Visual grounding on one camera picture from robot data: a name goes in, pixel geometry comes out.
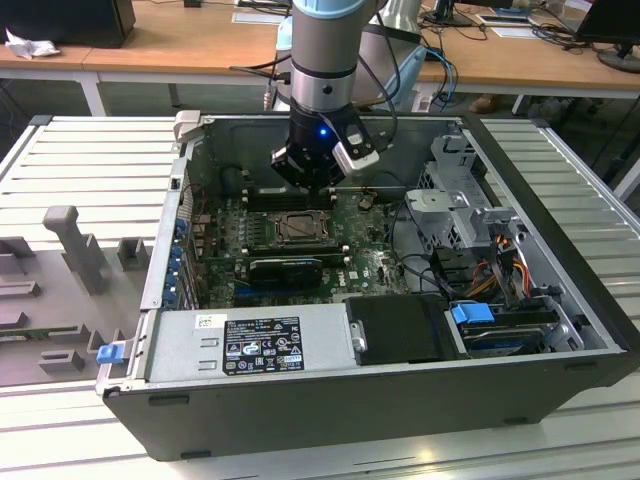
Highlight silver power supply with label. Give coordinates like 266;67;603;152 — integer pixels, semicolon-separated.
143;308;360;385

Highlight black open PC case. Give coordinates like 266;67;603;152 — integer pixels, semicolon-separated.
94;110;640;462

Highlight blue expansion card retainer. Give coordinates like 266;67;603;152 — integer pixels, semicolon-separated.
167;214;190;312

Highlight silver square CPU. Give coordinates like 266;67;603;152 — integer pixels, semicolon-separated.
286;214;322;240

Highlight hard disk in blue carrier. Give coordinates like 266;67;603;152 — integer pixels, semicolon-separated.
448;301;547;359

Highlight grey parts rack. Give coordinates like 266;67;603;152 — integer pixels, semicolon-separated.
0;204;154;387

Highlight grey case handle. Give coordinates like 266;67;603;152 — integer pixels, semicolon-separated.
173;110;205;147

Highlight black monitor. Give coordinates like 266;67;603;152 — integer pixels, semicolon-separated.
573;0;640;74

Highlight brown shoe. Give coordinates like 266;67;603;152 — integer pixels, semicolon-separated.
468;93;502;115

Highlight black plastic shroud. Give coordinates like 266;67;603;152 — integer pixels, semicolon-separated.
344;293;459;366

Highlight green motherboard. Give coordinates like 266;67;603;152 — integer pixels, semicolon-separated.
199;192;417;309

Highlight CPU socket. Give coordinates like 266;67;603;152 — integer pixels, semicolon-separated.
273;209;334;246

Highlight metal socket cover frame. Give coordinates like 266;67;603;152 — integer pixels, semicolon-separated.
276;210;332;244

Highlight black monitor stand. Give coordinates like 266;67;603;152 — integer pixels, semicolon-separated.
423;0;477;28

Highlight thin black looped cable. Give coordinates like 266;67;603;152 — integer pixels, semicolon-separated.
367;170;407;192

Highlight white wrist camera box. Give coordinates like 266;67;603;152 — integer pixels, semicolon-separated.
331;112;382;176

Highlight pale blue teach pendant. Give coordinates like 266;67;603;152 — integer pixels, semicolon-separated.
392;43;432;111

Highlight white paper sheets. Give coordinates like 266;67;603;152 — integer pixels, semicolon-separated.
474;11;542;39

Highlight blue case latch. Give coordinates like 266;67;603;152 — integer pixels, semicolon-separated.
96;343;124;367

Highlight wooden desk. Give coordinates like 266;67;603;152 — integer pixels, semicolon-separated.
0;0;640;117

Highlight black computer tower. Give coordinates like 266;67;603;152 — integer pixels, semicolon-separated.
0;0;137;50

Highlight yellow red wire bundle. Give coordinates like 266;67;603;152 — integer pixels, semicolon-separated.
469;234;532;306

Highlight blue cable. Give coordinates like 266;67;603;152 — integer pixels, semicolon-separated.
430;48;459;102

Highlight silver perforated drive cage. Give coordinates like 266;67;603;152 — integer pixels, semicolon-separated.
403;133;524;251

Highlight crumpled white paper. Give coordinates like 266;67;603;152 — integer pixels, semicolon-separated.
3;27;62;61

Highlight black graphics card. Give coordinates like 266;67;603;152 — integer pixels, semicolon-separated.
248;256;324;291

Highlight thick black cable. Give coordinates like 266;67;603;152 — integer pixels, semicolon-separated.
391;199;442;297

